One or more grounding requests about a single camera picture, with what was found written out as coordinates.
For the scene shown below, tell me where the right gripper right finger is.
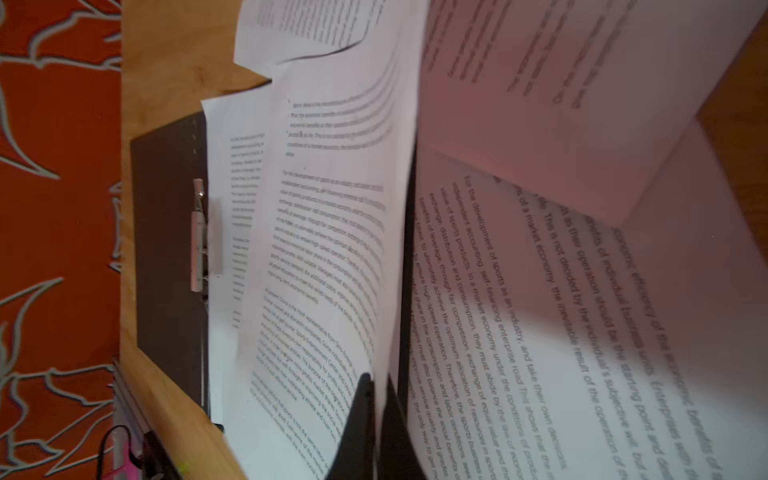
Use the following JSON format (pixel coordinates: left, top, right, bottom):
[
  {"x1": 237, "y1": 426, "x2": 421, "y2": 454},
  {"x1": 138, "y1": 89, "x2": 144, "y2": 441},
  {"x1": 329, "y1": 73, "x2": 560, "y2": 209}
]
[{"x1": 378, "y1": 380, "x2": 426, "y2": 480}]

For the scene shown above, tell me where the paper sheet under folder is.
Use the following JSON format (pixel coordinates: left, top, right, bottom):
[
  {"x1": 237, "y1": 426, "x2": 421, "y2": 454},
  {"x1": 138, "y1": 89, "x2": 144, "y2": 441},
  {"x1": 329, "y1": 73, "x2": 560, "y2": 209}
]
[{"x1": 234, "y1": 0, "x2": 385, "y2": 77}]

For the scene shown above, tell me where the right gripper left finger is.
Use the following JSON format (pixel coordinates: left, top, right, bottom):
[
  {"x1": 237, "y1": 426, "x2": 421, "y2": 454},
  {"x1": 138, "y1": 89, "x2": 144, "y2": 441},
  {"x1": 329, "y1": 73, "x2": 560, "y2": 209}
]
[{"x1": 326, "y1": 373, "x2": 375, "y2": 480}]

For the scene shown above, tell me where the paper sheet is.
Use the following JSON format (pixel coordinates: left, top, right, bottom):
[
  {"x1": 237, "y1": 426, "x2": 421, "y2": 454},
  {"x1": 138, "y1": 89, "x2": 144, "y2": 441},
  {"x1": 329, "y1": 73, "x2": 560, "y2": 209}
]
[
  {"x1": 202, "y1": 83, "x2": 274, "y2": 432},
  {"x1": 407, "y1": 124, "x2": 767, "y2": 479},
  {"x1": 224, "y1": 1, "x2": 429, "y2": 479},
  {"x1": 234, "y1": 0, "x2": 385, "y2": 77},
  {"x1": 418, "y1": 0, "x2": 767, "y2": 226}
]

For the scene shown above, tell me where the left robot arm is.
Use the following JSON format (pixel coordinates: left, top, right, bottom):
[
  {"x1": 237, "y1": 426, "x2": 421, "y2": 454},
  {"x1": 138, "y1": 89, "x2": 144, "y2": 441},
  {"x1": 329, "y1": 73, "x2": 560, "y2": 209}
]
[{"x1": 96, "y1": 361, "x2": 183, "y2": 480}]

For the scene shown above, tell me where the grey clip folder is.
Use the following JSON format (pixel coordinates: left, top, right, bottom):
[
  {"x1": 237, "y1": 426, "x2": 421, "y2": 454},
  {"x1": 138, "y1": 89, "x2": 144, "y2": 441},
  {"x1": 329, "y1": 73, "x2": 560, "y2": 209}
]
[{"x1": 130, "y1": 112, "x2": 212, "y2": 415}]

